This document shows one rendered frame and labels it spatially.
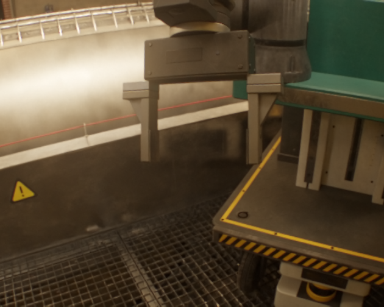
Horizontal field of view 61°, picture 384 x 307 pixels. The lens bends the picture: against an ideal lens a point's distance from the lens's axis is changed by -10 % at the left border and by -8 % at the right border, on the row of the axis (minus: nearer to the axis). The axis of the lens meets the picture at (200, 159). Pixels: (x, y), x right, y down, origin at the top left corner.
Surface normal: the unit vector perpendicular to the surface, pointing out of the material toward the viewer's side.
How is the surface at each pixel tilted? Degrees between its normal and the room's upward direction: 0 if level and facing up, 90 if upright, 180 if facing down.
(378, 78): 90
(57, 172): 90
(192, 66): 66
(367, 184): 90
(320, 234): 0
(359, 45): 90
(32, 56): 43
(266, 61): 70
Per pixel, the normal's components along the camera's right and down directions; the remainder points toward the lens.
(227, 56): -0.33, 0.05
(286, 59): 0.09, 0.13
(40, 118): 0.45, 0.07
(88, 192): 0.48, 0.40
